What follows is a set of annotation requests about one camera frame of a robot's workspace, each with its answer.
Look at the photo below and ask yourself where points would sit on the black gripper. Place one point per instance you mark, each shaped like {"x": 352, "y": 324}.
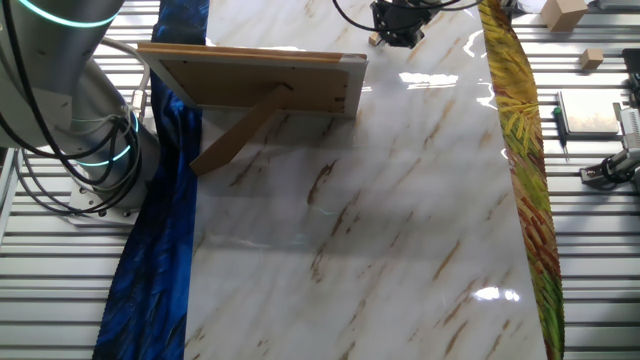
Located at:
{"x": 400, "y": 17}

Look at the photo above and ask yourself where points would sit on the small wooden cube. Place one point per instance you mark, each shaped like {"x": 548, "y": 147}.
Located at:
{"x": 591, "y": 58}
{"x": 375, "y": 39}

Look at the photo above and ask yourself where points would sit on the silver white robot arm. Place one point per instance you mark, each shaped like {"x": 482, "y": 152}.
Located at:
{"x": 60, "y": 75}

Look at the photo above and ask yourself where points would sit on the cardboard box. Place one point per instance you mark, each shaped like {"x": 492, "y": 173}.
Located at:
{"x": 562, "y": 14}

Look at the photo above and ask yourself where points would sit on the white marble pattern sheet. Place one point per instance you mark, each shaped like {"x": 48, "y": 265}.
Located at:
{"x": 350, "y": 225}

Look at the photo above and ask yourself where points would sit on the grey metal plate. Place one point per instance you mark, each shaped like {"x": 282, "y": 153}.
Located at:
{"x": 590, "y": 112}

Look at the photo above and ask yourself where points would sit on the yellow green painted mat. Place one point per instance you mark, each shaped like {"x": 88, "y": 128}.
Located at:
{"x": 530, "y": 200}

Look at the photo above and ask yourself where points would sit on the blue painted mat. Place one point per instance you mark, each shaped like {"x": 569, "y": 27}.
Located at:
{"x": 150, "y": 280}

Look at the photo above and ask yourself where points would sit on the wooden picture frame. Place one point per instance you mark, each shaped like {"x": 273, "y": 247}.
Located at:
{"x": 260, "y": 85}

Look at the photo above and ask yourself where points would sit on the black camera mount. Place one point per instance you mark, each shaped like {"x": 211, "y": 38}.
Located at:
{"x": 632, "y": 75}

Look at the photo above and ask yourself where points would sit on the silver ribbed camera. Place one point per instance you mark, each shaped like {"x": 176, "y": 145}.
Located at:
{"x": 631, "y": 125}

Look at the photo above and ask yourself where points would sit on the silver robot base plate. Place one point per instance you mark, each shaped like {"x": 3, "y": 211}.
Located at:
{"x": 87, "y": 200}

